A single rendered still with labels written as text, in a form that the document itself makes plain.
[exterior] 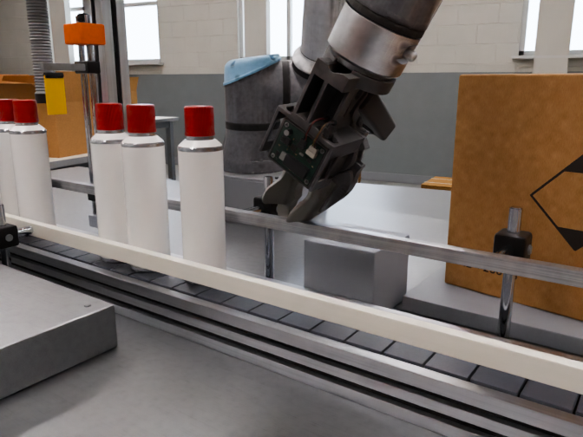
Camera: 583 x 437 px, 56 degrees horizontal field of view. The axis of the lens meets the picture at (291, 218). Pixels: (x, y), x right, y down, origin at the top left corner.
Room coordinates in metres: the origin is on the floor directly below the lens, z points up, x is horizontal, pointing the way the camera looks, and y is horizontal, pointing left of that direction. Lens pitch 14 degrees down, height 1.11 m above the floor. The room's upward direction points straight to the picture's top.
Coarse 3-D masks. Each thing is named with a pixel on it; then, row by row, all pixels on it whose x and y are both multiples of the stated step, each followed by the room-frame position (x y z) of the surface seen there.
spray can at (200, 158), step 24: (192, 120) 0.62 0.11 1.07; (192, 144) 0.61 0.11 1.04; (216, 144) 0.62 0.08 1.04; (192, 168) 0.61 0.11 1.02; (216, 168) 0.61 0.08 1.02; (192, 192) 0.61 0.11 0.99; (216, 192) 0.61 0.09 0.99; (192, 216) 0.61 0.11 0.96; (216, 216) 0.61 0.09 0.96; (192, 240) 0.61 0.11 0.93; (216, 240) 0.61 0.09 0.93; (216, 264) 0.61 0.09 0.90
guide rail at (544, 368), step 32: (32, 224) 0.76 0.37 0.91; (128, 256) 0.64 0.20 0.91; (160, 256) 0.61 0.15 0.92; (224, 288) 0.55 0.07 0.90; (256, 288) 0.52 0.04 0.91; (288, 288) 0.51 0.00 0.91; (352, 320) 0.46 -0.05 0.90; (384, 320) 0.44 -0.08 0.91; (416, 320) 0.43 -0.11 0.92; (448, 352) 0.41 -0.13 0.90; (480, 352) 0.39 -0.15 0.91; (512, 352) 0.38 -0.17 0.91; (576, 384) 0.35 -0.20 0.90
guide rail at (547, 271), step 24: (240, 216) 0.63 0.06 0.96; (264, 216) 0.61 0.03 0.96; (336, 240) 0.56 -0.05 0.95; (360, 240) 0.54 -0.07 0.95; (384, 240) 0.52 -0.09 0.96; (408, 240) 0.51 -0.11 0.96; (480, 264) 0.47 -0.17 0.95; (504, 264) 0.46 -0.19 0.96; (528, 264) 0.45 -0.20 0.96; (552, 264) 0.44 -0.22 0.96
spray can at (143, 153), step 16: (128, 112) 0.66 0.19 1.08; (144, 112) 0.66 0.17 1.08; (128, 128) 0.66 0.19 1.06; (144, 128) 0.66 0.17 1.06; (128, 144) 0.65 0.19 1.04; (144, 144) 0.65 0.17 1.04; (160, 144) 0.66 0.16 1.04; (128, 160) 0.65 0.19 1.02; (144, 160) 0.65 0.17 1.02; (160, 160) 0.66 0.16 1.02; (128, 176) 0.65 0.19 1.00; (144, 176) 0.65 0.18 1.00; (160, 176) 0.66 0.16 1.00; (128, 192) 0.65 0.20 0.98; (144, 192) 0.65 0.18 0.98; (160, 192) 0.66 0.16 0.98; (128, 208) 0.65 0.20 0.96; (144, 208) 0.65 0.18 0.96; (160, 208) 0.66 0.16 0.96; (128, 224) 0.66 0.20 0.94; (144, 224) 0.65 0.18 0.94; (160, 224) 0.66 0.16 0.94; (128, 240) 0.66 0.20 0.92; (144, 240) 0.65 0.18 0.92; (160, 240) 0.66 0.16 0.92; (144, 272) 0.65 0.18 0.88
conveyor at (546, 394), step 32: (64, 256) 0.72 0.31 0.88; (96, 256) 0.72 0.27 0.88; (192, 288) 0.60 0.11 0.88; (288, 320) 0.51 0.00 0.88; (320, 320) 0.51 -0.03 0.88; (384, 352) 0.44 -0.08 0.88; (416, 352) 0.44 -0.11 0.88; (480, 384) 0.39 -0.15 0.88; (512, 384) 0.39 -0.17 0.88; (544, 384) 0.39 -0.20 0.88
